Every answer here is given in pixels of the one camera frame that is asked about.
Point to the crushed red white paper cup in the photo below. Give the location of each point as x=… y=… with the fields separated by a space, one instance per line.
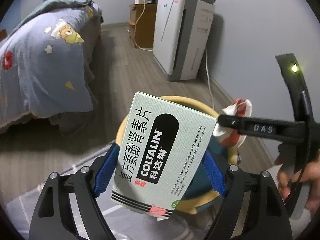
x=229 y=137

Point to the grey white striped rug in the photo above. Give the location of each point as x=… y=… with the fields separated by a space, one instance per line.
x=124 y=223

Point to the white grey air purifier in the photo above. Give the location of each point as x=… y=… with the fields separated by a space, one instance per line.
x=181 y=33

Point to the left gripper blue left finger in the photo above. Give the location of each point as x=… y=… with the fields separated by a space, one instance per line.
x=106 y=167

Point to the green Coltalin medicine box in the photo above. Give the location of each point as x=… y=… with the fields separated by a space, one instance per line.
x=162 y=146

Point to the person's right hand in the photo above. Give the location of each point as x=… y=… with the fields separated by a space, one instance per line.
x=310 y=174

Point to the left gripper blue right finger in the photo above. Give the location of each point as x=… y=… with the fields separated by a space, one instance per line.
x=214 y=173

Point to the blue cartoon patterned duvet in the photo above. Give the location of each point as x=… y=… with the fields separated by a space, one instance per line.
x=45 y=61

